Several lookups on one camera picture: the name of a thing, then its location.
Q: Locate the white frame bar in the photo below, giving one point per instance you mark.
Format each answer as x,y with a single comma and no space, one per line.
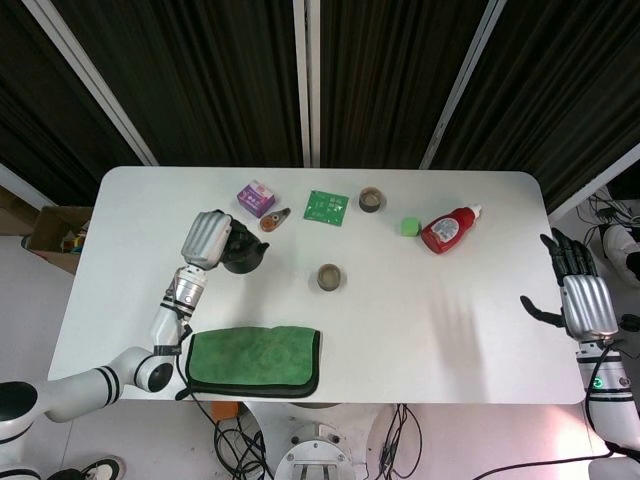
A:
590,190
20,179

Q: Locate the black pleated curtain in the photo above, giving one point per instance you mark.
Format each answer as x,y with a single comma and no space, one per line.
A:
210,75

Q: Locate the black white sneaker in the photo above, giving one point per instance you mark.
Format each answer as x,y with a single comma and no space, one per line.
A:
102,470

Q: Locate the flat brown cardboard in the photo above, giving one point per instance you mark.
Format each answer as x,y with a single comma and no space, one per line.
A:
15,215

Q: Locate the white shoe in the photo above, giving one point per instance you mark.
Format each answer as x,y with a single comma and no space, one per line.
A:
622,245

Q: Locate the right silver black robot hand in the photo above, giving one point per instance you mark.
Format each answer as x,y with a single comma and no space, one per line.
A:
587,305

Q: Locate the small orange object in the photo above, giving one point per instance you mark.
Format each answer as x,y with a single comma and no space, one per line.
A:
224,411

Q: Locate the white metal frame post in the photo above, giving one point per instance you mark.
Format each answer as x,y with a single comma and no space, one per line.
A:
302,75
95,80
462,80

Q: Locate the green towel with black edge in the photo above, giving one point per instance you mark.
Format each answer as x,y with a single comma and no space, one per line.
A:
250,355

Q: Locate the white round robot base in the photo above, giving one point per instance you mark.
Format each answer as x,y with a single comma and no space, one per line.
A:
315,460

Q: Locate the red ketchup squeeze bottle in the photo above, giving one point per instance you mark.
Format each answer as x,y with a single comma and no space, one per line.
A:
445,232

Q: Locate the green printed sachet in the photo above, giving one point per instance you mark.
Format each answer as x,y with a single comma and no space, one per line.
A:
326,207

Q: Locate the brown correction tape dispenser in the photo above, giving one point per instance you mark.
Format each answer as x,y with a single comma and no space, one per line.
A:
272,221

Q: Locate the open cardboard box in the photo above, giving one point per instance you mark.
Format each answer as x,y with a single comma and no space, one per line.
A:
50,225

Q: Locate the light green cube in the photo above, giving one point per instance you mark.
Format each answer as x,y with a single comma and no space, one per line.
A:
409,226

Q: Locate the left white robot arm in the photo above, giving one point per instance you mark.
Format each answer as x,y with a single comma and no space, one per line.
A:
75,395

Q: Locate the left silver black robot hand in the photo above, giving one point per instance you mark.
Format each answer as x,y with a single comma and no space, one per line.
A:
202,240

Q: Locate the small purple carton box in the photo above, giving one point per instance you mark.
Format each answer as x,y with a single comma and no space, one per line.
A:
255,197

